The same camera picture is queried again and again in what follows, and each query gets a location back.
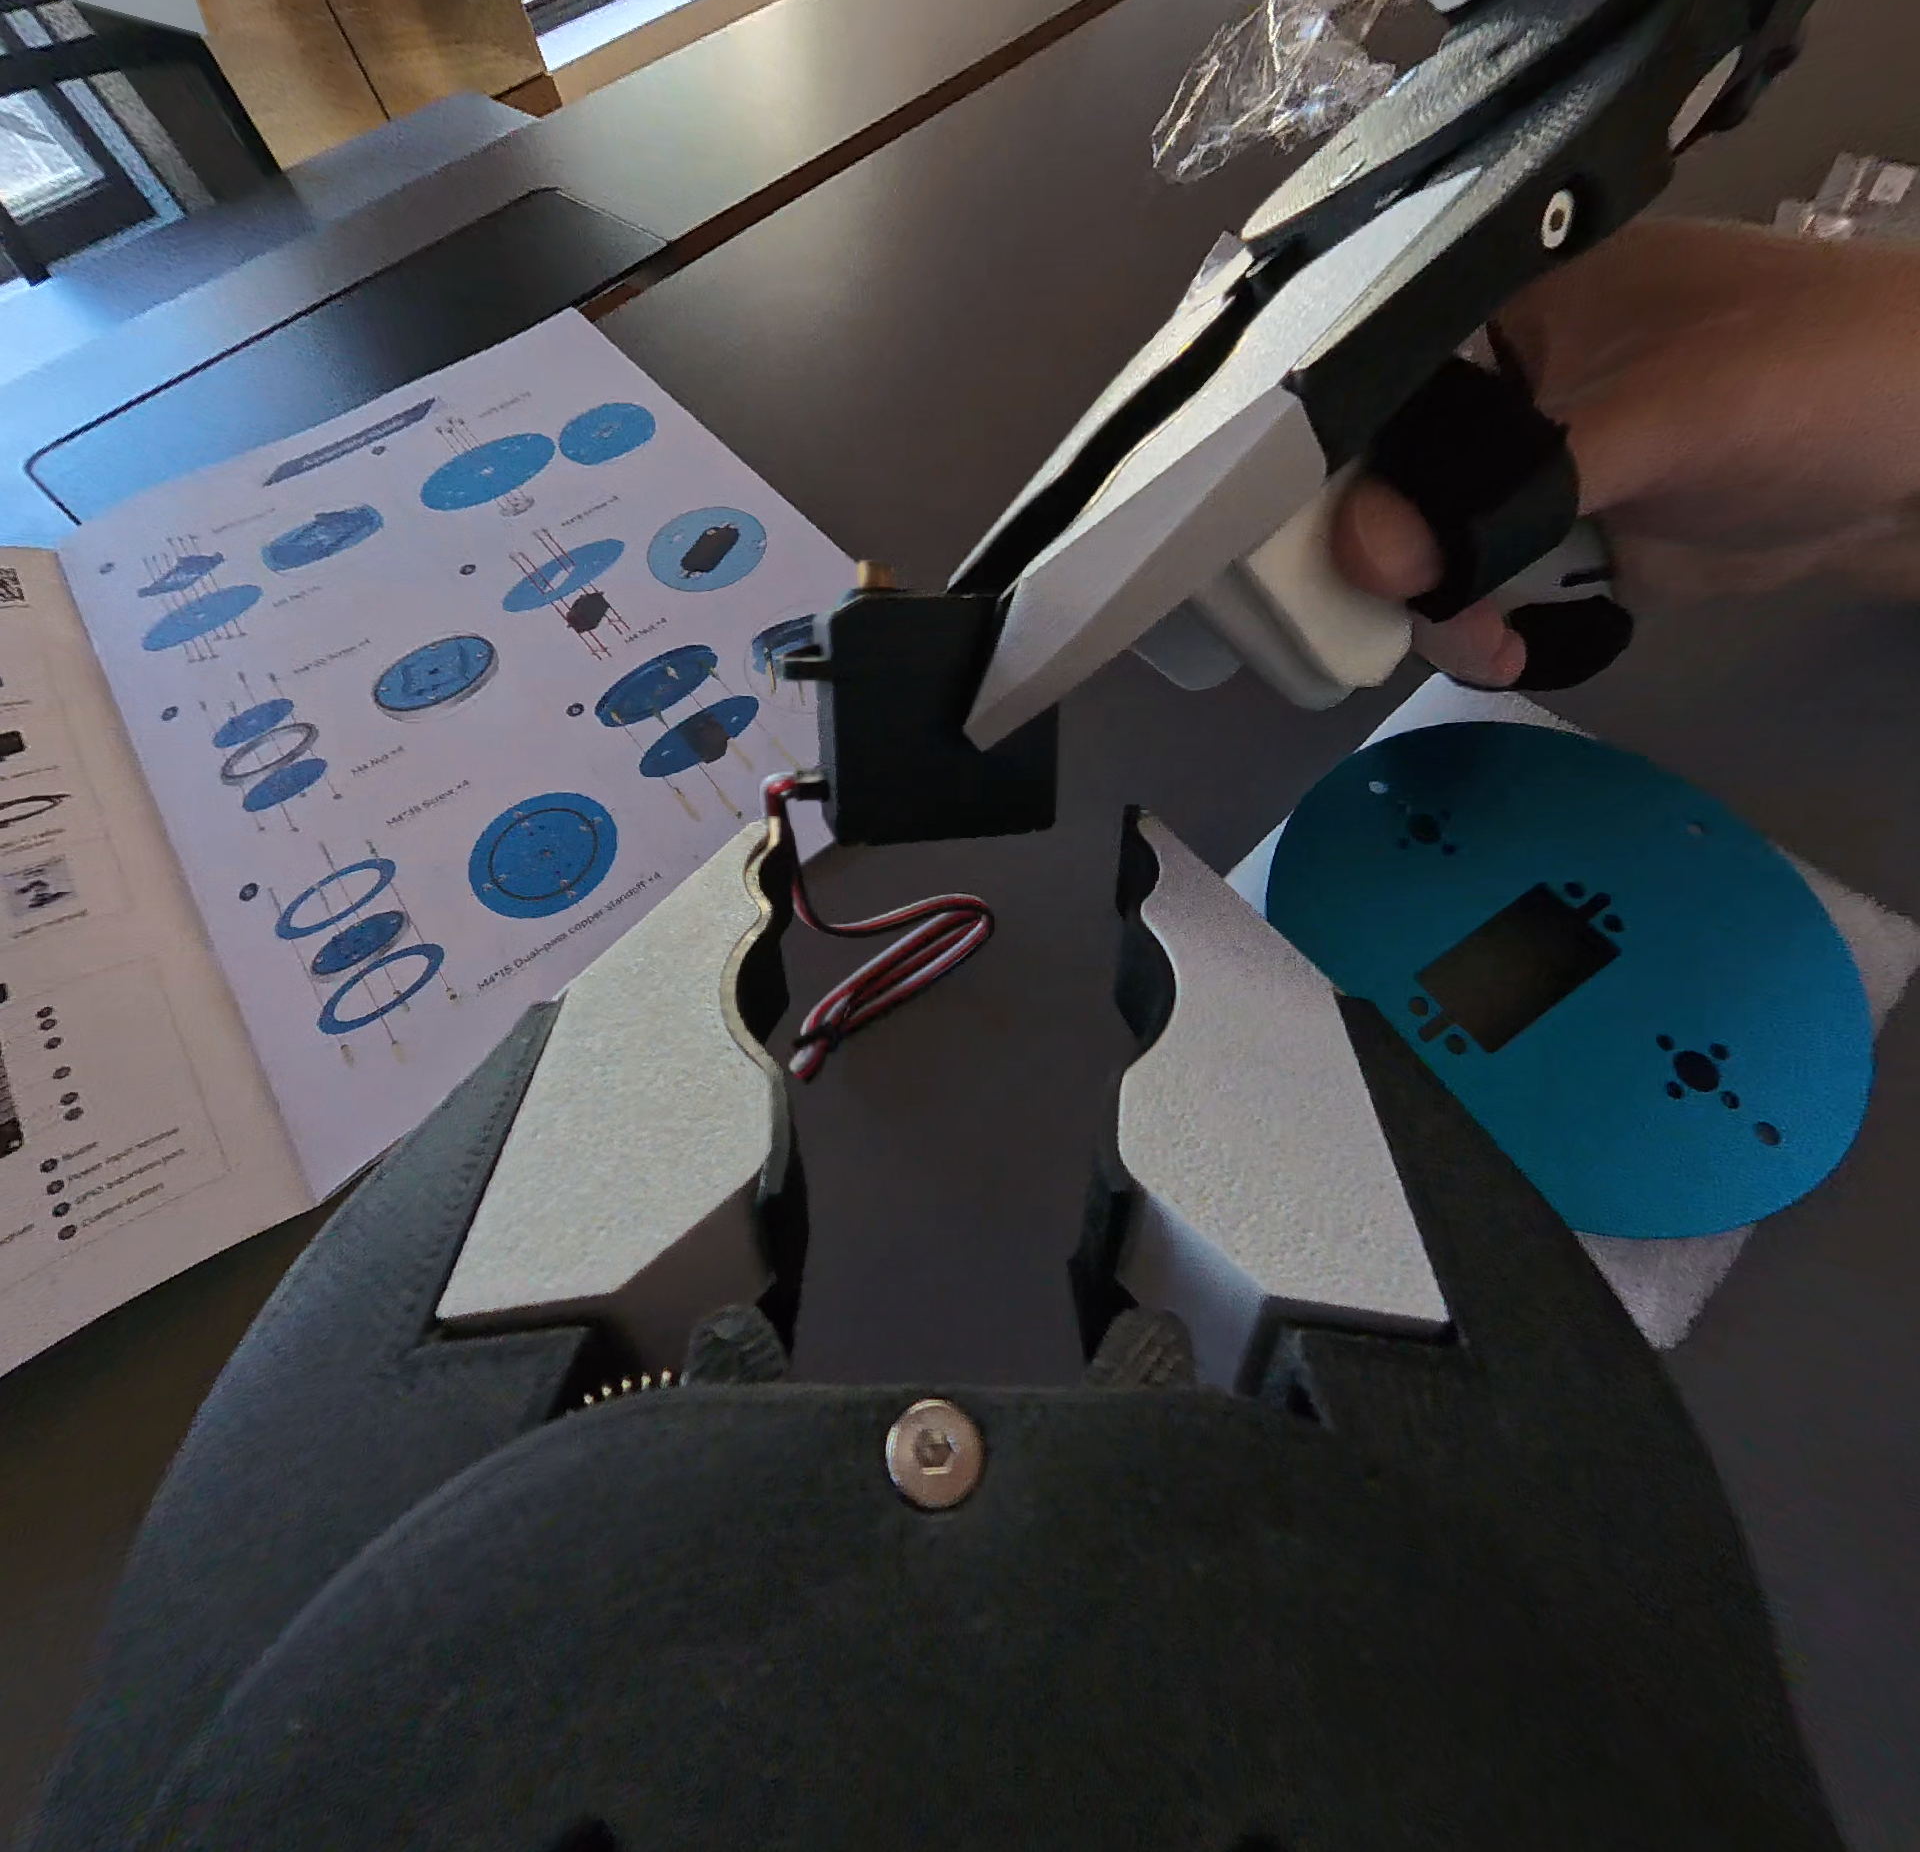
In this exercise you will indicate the black metal frame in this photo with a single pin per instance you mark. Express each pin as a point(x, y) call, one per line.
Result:
point(135, 99)

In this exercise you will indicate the crumpled clear plastic bag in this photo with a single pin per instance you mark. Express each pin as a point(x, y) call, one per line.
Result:
point(1290, 67)

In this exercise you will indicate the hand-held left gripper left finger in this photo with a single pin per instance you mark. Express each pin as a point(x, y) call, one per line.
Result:
point(600, 1133)

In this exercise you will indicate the black servo motor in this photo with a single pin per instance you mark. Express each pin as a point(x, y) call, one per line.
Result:
point(901, 729)

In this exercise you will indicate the dark desk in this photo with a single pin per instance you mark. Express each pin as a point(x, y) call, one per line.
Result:
point(961, 307)

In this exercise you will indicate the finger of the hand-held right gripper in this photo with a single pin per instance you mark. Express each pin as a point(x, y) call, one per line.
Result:
point(1157, 564)
point(1350, 158)

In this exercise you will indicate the clear plastic parts bag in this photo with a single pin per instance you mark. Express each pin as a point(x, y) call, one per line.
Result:
point(1853, 194)

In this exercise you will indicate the person's right hand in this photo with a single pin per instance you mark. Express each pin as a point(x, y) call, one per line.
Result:
point(1724, 414)

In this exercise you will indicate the open instruction booklet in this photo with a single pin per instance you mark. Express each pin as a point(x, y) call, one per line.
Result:
point(451, 683)

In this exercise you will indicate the wooden cabinet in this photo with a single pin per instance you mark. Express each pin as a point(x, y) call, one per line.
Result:
point(376, 23)

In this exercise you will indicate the white foam sheet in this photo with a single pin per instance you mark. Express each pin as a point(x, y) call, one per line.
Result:
point(1681, 1281)

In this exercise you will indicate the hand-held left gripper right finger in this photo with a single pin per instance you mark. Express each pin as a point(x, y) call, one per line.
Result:
point(1260, 1117)

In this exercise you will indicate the blue round metal plate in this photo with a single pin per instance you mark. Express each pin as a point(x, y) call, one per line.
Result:
point(1724, 983)

